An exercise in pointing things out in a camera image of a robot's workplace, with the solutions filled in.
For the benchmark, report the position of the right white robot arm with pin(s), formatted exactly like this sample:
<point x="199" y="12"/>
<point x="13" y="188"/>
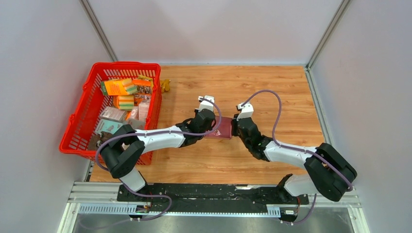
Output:
<point x="328" y="173"/>

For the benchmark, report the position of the orange green sponge pack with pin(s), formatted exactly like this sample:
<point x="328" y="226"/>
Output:
<point x="118" y="87"/>

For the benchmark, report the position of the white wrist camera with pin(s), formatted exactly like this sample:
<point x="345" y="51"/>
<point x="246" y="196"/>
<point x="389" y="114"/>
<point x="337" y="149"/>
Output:
<point x="206" y="102"/>
<point x="246" y="110"/>

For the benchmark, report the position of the yellow banana toy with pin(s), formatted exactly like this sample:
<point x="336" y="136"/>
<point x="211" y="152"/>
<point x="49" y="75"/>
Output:
<point x="165" y="85"/>

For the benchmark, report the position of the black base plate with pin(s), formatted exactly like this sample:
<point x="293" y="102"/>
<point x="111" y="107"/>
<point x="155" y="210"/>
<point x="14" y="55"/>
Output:
<point x="214" y="198"/>

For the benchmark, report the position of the teal snack packet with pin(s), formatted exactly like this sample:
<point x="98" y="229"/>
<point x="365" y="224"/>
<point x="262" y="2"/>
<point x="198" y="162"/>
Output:
<point x="107" y="126"/>

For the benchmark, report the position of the pink paper box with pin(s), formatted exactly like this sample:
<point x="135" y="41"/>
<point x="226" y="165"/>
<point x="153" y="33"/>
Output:
<point x="223" y="131"/>

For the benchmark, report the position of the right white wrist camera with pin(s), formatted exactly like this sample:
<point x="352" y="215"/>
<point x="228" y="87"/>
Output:
<point x="246" y="110"/>

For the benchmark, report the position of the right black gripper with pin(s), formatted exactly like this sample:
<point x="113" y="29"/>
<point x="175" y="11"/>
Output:
<point x="234" y="124"/>

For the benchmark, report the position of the red plastic basket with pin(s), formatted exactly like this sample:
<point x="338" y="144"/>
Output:
<point x="83" y="122"/>

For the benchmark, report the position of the brown crumpled packet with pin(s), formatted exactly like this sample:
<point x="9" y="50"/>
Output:
<point x="97" y="140"/>

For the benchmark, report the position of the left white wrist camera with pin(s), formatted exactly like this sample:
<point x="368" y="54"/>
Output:
<point x="206" y="102"/>

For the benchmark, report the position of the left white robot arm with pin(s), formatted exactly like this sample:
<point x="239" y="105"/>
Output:
<point x="121" y="152"/>

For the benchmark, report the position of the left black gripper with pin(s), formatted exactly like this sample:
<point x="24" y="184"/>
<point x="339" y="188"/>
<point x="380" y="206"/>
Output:
<point x="210" y="128"/>

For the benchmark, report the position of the aluminium frame rail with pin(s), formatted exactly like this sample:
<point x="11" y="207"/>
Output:
<point x="101" y="198"/>

